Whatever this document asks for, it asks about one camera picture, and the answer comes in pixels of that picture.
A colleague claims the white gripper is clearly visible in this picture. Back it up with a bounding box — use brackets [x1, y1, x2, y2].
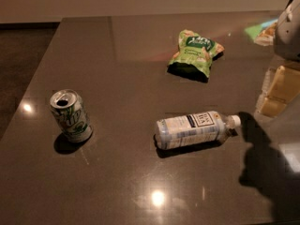
[256, 0, 300, 117]

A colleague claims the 7up soda can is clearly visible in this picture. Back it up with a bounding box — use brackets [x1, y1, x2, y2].
[50, 89, 93, 143]

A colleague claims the green rice chip bag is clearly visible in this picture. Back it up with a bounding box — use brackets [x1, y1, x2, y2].
[167, 29, 224, 83]

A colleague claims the clear plastic tea bottle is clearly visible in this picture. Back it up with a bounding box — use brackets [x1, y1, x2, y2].
[155, 111, 241, 150]

